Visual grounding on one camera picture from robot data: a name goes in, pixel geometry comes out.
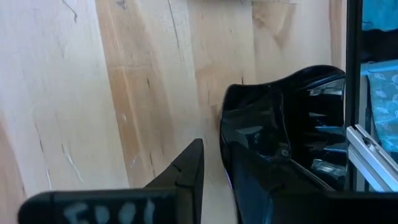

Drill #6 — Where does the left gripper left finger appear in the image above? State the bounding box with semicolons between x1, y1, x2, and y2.
17;138;205;224

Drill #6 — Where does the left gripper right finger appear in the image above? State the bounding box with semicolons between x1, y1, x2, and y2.
229;146;398;224

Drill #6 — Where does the black wavy square plate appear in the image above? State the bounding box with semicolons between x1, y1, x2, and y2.
218;64;348;224

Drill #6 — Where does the silver aluminium extrusion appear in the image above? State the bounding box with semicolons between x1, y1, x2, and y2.
346;123;398;193

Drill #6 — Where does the blue-grey fabric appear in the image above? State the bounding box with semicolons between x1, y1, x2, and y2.
362;0;398;153

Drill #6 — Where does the black rig frame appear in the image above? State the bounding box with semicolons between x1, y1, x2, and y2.
345;0;364;192

